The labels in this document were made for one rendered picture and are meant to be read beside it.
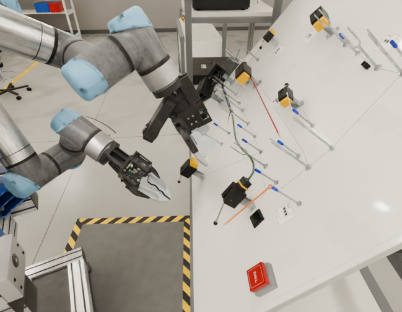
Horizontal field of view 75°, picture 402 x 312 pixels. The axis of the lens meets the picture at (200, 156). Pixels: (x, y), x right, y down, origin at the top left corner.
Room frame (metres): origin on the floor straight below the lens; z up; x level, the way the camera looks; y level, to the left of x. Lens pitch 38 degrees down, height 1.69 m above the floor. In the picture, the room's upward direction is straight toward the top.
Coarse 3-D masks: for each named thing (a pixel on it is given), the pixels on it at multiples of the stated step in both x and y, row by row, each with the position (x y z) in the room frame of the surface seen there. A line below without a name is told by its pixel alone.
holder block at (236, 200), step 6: (228, 186) 0.55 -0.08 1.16; (234, 186) 0.53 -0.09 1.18; (228, 192) 0.53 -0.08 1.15; (234, 192) 0.51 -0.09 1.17; (240, 192) 0.51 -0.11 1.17; (228, 198) 0.51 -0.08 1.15; (234, 198) 0.51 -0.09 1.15; (240, 198) 0.51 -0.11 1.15; (228, 204) 0.50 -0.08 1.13; (234, 204) 0.50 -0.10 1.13
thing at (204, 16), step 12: (252, 0) 1.95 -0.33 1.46; (276, 0) 1.48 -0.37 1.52; (192, 12) 1.50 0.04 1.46; (204, 12) 1.50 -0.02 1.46; (216, 12) 1.51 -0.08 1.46; (228, 12) 1.51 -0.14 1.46; (240, 12) 1.51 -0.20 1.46; (252, 12) 1.51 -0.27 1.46; (264, 12) 1.52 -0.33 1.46; (276, 12) 1.48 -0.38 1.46; (192, 60) 1.47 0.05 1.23; (240, 60) 2.01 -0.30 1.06; (192, 72) 1.47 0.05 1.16
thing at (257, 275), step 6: (258, 264) 0.32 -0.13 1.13; (252, 270) 0.32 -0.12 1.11; (258, 270) 0.31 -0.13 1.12; (264, 270) 0.31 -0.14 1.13; (252, 276) 0.31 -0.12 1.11; (258, 276) 0.30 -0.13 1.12; (264, 276) 0.29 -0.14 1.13; (252, 282) 0.29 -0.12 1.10; (258, 282) 0.29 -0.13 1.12; (264, 282) 0.28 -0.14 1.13; (252, 288) 0.28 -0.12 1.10; (258, 288) 0.28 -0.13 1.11
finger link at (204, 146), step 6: (192, 132) 0.51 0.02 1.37; (198, 132) 0.51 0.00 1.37; (192, 138) 0.50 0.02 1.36; (198, 138) 0.50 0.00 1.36; (210, 138) 0.50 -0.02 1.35; (198, 144) 0.50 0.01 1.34; (204, 144) 0.50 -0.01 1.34; (210, 144) 0.50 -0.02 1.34; (204, 150) 0.49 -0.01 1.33; (210, 150) 0.49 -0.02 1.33; (198, 156) 0.48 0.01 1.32; (204, 156) 0.49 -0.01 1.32; (204, 162) 0.48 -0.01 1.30
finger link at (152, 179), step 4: (148, 176) 0.54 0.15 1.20; (152, 176) 0.53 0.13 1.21; (156, 176) 0.54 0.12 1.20; (148, 180) 0.53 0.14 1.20; (152, 180) 0.53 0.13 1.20; (156, 180) 0.53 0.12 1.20; (160, 180) 0.51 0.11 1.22; (152, 184) 0.53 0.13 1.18; (156, 184) 0.53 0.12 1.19; (160, 184) 0.52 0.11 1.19; (164, 184) 0.51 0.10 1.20; (160, 188) 0.52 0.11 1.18; (164, 188) 0.52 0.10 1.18; (164, 192) 0.51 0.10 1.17; (168, 192) 0.52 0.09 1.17; (168, 196) 0.51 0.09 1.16
